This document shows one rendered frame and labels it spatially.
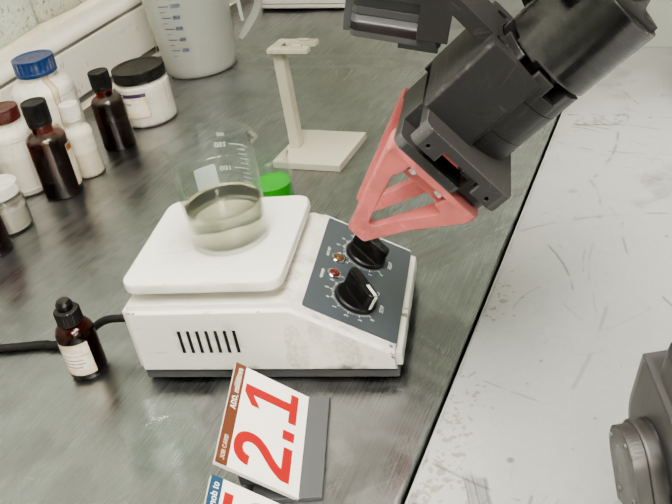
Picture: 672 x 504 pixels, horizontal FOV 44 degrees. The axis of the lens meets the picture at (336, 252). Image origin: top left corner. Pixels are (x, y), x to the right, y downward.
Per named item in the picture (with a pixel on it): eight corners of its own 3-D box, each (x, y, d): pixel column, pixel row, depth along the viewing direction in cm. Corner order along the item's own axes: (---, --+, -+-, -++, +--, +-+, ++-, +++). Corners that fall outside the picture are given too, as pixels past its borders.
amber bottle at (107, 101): (130, 151, 101) (107, 75, 96) (100, 154, 102) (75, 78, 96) (140, 137, 104) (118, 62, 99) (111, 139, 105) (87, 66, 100)
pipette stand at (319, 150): (367, 138, 94) (351, 27, 87) (340, 172, 88) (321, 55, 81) (303, 135, 97) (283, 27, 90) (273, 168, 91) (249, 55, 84)
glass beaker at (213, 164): (175, 261, 62) (144, 158, 57) (214, 216, 67) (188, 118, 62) (261, 267, 59) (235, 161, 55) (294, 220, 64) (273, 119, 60)
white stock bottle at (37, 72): (78, 140, 106) (44, 41, 99) (107, 152, 102) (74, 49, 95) (27, 163, 102) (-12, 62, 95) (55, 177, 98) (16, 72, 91)
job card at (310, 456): (330, 399, 59) (321, 355, 57) (323, 501, 52) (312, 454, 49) (246, 406, 60) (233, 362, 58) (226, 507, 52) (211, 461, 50)
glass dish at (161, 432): (173, 483, 55) (164, 459, 54) (110, 460, 57) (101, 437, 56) (221, 425, 59) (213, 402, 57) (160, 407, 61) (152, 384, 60)
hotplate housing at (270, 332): (419, 276, 70) (409, 193, 66) (404, 383, 59) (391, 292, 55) (171, 283, 75) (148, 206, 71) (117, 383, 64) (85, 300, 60)
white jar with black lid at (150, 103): (157, 103, 113) (142, 52, 109) (187, 112, 109) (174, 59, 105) (115, 123, 109) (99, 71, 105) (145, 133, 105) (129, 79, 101)
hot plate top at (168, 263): (313, 202, 67) (312, 193, 67) (281, 291, 57) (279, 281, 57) (174, 209, 70) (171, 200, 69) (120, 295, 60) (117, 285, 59)
